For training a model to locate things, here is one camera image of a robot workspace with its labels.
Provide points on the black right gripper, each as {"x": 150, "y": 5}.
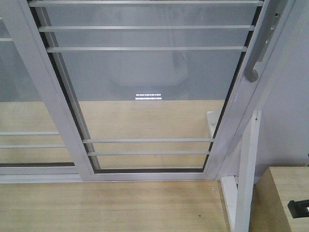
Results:
{"x": 299, "y": 209}

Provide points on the white framed sliding glass door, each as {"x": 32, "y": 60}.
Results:
{"x": 135, "y": 50}

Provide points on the grey metal door handle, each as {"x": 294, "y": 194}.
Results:
{"x": 263, "y": 28}

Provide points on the aluminium floor door track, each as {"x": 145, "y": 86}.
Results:
{"x": 20, "y": 175}

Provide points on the fixed glass door panel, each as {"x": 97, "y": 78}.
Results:
{"x": 28, "y": 135}

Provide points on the light wooden box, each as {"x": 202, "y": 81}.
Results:
{"x": 271, "y": 195}

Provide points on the light wooden base platform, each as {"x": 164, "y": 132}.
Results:
{"x": 138, "y": 206}

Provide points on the white triangular support bracket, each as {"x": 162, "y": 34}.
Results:
{"x": 238, "y": 190}

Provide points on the white door frame post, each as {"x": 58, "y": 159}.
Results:
{"x": 281, "y": 94}

